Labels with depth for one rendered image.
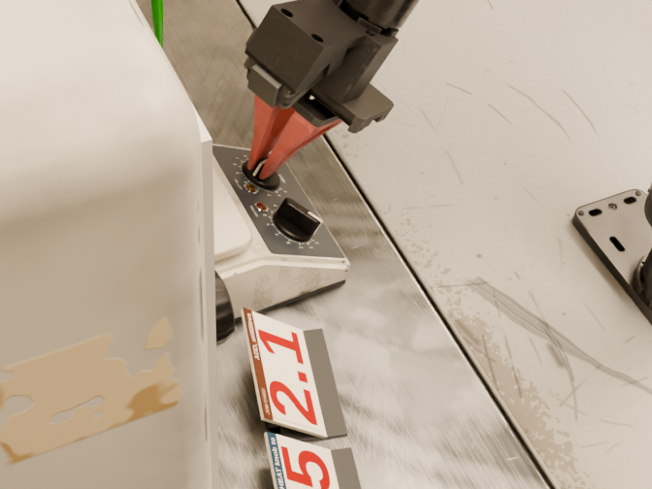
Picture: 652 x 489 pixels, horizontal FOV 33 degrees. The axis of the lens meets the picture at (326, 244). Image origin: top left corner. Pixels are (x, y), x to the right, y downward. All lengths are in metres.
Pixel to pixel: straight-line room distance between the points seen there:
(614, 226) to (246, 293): 0.31
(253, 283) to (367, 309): 0.10
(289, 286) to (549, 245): 0.22
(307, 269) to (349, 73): 0.15
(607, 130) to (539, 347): 0.25
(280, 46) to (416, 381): 0.26
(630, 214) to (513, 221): 0.09
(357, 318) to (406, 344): 0.04
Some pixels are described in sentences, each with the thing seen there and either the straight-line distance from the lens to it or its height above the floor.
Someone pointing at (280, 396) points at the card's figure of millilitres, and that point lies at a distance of 0.75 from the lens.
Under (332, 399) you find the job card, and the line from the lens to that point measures 0.78.
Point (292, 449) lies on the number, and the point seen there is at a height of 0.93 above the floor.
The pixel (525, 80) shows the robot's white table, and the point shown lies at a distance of 1.03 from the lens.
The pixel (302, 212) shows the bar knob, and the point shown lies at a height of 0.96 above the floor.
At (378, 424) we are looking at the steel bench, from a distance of 0.78.
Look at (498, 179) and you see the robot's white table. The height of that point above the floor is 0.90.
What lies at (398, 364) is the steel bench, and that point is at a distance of 0.81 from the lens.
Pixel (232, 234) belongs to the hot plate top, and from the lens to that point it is 0.76.
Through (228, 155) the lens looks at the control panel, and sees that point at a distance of 0.85.
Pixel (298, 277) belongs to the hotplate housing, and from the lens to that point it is 0.80.
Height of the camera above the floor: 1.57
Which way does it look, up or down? 50 degrees down
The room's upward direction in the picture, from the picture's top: 6 degrees clockwise
